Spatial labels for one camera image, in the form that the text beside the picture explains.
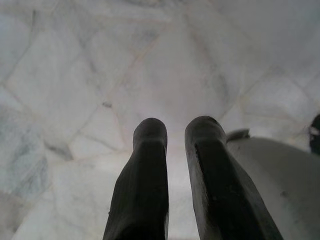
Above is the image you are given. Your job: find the black robot foot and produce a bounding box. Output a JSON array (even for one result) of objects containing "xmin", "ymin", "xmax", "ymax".
[{"xmin": 308, "ymin": 117, "xmax": 320, "ymax": 153}]

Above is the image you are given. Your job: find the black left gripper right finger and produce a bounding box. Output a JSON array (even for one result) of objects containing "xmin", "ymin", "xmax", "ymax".
[{"xmin": 184, "ymin": 115, "xmax": 284, "ymax": 240}]

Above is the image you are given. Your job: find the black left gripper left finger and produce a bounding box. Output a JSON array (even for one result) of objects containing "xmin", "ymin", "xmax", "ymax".
[{"xmin": 102, "ymin": 117, "xmax": 170, "ymax": 240}]

